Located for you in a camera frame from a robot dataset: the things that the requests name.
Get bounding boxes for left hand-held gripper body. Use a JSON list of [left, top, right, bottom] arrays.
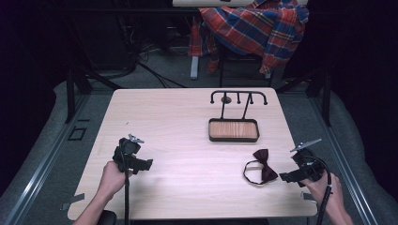
[[112, 133, 145, 174]]

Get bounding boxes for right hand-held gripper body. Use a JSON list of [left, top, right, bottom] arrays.
[[289, 138, 327, 188]]

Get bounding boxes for dark red bow tie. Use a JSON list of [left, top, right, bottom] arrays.
[[242, 148, 279, 186]]

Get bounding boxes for black hanger rack wooden tray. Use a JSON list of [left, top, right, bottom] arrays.
[[207, 90, 269, 143]]

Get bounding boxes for person's right hand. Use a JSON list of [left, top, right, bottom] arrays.
[[300, 172, 344, 218]]

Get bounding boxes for person's left hand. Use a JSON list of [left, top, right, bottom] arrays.
[[99, 160, 133, 199]]

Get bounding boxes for grey tape strip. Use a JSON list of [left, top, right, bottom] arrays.
[[60, 192, 85, 211], [300, 191, 317, 203]]

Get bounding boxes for black tape rectangle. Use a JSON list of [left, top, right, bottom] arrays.
[[67, 126, 88, 142]]

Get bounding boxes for black seat edge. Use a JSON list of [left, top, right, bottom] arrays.
[[99, 209, 117, 225]]

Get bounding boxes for black metal stand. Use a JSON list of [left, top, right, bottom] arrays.
[[275, 67, 332, 128], [63, 67, 124, 125]]

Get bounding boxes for black chair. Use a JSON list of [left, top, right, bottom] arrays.
[[218, 43, 274, 88]]

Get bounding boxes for red blue plaid shirt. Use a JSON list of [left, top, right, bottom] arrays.
[[188, 0, 311, 76]]

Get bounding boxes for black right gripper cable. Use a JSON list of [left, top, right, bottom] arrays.
[[305, 155, 333, 225]]

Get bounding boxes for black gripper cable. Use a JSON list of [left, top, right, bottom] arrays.
[[119, 146, 131, 225], [305, 155, 333, 225]]

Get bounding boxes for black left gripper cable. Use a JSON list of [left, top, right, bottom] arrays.
[[119, 146, 131, 225]]

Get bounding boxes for aluminium rail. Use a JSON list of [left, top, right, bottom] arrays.
[[308, 93, 378, 225], [2, 93, 92, 225]]

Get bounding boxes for black floor cables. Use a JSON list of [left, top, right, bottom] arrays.
[[115, 18, 189, 89]]

